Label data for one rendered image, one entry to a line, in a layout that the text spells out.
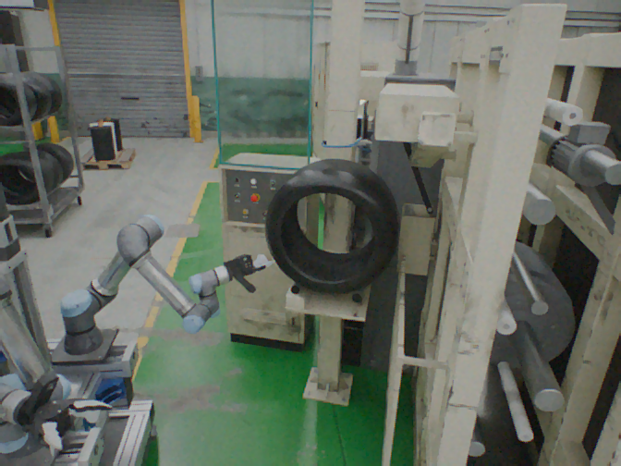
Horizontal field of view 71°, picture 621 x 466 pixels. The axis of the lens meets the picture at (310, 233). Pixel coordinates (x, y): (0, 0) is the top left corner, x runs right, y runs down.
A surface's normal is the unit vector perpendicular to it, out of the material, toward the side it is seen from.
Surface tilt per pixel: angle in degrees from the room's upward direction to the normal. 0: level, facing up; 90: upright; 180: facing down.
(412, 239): 90
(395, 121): 90
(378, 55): 90
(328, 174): 42
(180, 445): 0
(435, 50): 90
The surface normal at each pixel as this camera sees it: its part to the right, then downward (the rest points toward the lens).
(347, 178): 0.06, -0.40
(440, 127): -0.19, 0.06
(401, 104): -0.21, 0.37
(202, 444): 0.03, -0.93
